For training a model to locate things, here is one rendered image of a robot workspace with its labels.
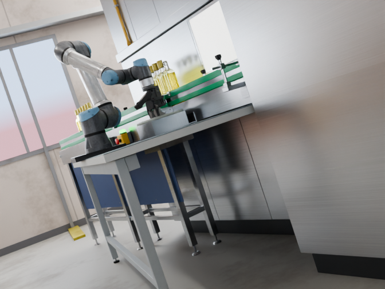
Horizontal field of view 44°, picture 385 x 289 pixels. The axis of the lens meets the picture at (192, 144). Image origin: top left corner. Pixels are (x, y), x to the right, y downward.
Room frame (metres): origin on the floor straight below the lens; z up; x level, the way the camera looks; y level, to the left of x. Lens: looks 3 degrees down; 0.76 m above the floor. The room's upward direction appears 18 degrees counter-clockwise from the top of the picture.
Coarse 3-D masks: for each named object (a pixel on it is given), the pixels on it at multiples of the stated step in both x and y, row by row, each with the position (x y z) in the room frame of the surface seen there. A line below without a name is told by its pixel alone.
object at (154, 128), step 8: (184, 112) 2.53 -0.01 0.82; (192, 112) 2.57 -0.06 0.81; (160, 120) 2.45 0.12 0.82; (168, 120) 2.47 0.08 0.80; (176, 120) 2.50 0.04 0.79; (184, 120) 2.53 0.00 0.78; (192, 120) 2.59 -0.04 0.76; (144, 128) 2.49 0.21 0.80; (152, 128) 2.42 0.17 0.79; (160, 128) 2.44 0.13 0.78; (168, 128) 2.46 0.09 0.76; (176, 128) 2.49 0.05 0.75; (144, 136) 2.51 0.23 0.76; (152, 136) 2.44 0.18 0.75
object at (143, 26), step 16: (112, 0) 3.35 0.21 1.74; (128, 0) 3.19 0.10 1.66; (144, 0) 3.04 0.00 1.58; (160, 0) 2.90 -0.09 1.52; (176, 0) 2.78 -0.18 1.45; (192, 0) 2.63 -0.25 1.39; (208, 0) 2.53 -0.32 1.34; (112, 16) 3.41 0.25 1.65; (128, 16) 3.24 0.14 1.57; (144, 16) 3.09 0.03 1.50; (160, 16) 2.94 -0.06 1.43; (176, 16) 2.78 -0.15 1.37; (112, 32) 3.47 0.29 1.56; (128, 32) 3.30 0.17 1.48; (144, 32) 3.14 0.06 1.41; (160, 32) 2.95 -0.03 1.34; (128, 48) 3.31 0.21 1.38; (144, 48) 3.19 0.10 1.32; (128, 64) 3.41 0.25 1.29; (224, 112) 2.70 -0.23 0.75
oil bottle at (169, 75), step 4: (164, 72) 2.75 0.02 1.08; (168, 72) 2.73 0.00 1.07; (172, 72) 2.75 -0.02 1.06; (164, 76) 2.76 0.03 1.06; (168, 76) 2.73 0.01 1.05; (172, 76) 2.74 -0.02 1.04; (164, 80) 2.77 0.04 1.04; (168, 80) 2.74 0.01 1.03; (172, 80) 2.74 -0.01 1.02; (176, 80) 2.75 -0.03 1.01; (168, 84) 2.75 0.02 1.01; (172, 84) 2.73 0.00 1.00; (176, 84) 2.75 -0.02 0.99; (168, 88) 2.76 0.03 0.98; (172, 88) 2.73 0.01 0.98
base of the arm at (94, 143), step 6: (96, 132) 2.52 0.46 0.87; (102, 132) 2.54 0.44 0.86; (90, 138) 2.52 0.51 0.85; (96, 138) 2.52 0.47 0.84; (102, 138) 2.53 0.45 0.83; (108, 138) 2.57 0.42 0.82; (90, 144) 2.52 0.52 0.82; (96, 144) 2.50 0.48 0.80; (102, 144) 2.51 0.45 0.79; (108, 144) 2.53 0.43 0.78; (90, 150) 2.51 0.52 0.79; (96, 150) 2.50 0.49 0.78
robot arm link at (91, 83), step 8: (80, 48) 2.69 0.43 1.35; (88, 48) 2.74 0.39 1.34; (88, 56) 2.71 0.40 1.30; (80, 72) 2.69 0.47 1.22; (88, 80) 2.67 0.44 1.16; (96, 80) 2.69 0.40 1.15; (88, 88) 2.68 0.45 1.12; (96, 88) 2.67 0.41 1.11; (96, 96) 2.66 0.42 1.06; (104, 96) 2.68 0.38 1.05; (96, 104) 2.66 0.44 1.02; (104, 104) 2.65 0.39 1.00; (112, 104) 2.69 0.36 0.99; (112, 112) 2.65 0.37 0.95; (120, 112) 2.71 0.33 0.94; (112, 120) 2.64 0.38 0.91; (120, 120) 2.71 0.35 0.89
